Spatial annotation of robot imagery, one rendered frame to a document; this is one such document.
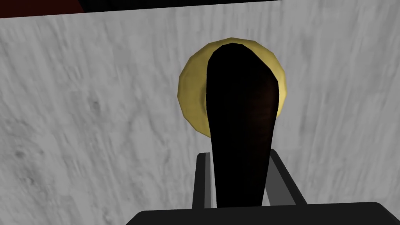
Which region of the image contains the grey door leaf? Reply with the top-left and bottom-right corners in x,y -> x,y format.
0,0 -> 400,225

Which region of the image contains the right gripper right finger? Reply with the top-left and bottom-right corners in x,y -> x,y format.
262,149 -> 308,207

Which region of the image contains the black and brass door handle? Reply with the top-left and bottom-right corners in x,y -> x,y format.
177,37 -> 288,208

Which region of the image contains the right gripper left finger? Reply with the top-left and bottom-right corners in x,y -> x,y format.
192,152 -> 218,209

